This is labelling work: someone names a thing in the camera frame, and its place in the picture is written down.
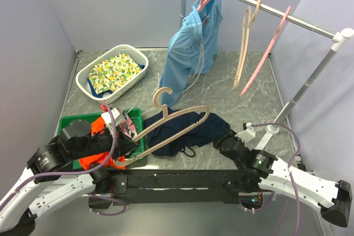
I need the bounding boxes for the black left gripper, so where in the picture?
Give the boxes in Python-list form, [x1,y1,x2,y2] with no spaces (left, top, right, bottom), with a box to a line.
[71,122,139,160]

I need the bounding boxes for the navy blue shorts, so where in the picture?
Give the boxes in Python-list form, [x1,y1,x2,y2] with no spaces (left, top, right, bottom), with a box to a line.
[146,112,231,157]

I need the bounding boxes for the beige hanger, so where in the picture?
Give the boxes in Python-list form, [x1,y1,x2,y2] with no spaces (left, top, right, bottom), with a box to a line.
[113,86,211,167]
[232,0,261,91]

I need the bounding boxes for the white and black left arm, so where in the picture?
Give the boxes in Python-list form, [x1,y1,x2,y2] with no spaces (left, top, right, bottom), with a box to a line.
[1,119,139,235]

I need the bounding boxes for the orange shorts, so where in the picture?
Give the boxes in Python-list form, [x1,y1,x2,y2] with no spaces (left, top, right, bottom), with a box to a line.
[79,118,126,170]

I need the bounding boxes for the pink patterned shorts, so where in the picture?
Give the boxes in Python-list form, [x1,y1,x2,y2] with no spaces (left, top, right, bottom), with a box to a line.
[117,111,139,159]

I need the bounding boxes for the light blue shorts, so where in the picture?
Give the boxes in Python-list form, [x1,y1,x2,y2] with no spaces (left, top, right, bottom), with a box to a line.
[159,0,223,107]

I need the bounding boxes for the pink empty hanger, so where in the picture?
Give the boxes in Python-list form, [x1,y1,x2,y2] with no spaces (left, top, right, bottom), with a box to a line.
[239,6,291,97]

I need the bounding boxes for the green plastic tray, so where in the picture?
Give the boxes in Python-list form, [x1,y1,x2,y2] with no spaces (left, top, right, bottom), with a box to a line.
[58,108,147,171]

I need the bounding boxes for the white laundry basket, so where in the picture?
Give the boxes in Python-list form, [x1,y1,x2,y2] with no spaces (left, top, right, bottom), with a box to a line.
[75,44,149,103]

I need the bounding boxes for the floral patterned cloth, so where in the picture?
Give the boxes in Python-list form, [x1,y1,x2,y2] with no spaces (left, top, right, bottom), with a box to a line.
[88,53,142,95]

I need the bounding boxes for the white clothes rack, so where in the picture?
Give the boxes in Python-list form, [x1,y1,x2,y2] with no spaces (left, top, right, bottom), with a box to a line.
[179,0,354,151]

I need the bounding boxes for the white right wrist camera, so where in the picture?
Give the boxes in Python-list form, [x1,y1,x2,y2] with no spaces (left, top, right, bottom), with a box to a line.
[235,122,256,143]

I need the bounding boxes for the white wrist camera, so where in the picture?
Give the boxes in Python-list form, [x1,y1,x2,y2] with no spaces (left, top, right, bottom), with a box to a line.
[235,122,256,143]
[101,105,123,134]

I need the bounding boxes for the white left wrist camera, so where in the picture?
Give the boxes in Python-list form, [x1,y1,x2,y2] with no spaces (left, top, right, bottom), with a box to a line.
[101,105,123,134]

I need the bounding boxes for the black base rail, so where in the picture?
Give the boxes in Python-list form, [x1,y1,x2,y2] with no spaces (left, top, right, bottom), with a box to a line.
[76,169,274,205]

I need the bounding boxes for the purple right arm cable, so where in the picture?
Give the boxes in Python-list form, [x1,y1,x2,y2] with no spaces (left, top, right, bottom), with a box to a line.
[243,122,301,236]

